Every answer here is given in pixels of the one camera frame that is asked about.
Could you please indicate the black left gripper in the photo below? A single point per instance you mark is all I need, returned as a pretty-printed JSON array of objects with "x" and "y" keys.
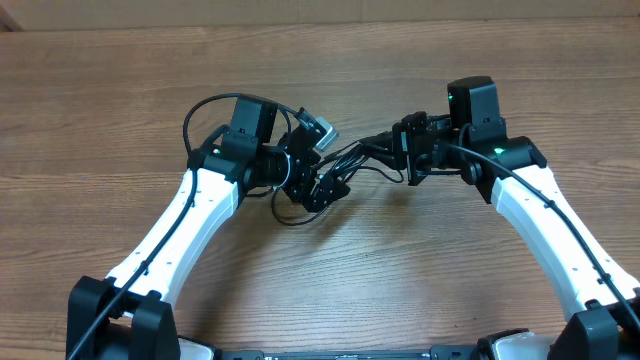
[{"x": 317, "y": 198}]

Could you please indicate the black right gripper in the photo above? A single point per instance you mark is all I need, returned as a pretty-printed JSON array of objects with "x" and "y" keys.
[{"x": 396, "y": 142}]

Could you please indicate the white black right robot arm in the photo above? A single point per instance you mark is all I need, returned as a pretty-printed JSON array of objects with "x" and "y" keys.
[{"x": 599, "y": 299}]

